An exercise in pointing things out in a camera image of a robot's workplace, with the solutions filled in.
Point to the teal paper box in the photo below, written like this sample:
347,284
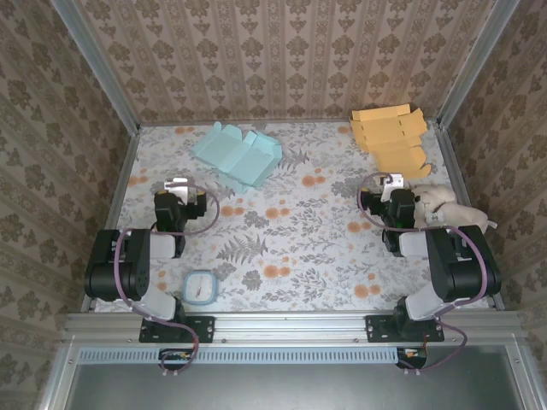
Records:
239,158

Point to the orange paper box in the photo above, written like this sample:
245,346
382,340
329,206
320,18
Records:
384,136

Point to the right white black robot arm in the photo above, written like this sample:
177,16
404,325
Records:
466,273

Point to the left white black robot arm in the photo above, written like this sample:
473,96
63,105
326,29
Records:
115,265

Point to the cream plush dog toy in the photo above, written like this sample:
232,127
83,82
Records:
453,211

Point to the square container blue rim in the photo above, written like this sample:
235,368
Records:
198,288

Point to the small black electronics board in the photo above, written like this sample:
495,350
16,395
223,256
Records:
177,359
412,358

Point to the grey metal sheet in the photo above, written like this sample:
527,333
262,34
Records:
278,388

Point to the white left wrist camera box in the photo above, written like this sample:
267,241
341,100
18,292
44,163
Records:
176,186

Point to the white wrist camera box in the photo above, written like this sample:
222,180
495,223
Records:
176,186
393,181

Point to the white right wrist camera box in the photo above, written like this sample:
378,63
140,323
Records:
393,181

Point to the aluminium side rail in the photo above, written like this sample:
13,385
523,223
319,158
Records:
455,171
113,213

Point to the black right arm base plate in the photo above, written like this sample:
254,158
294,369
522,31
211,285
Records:
378,329

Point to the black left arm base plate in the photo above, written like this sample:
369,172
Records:
205,329

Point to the aluminium frame post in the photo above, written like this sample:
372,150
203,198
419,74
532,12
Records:
474,64
97,64

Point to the aluminium mounting rail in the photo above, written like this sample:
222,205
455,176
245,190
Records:
290,326

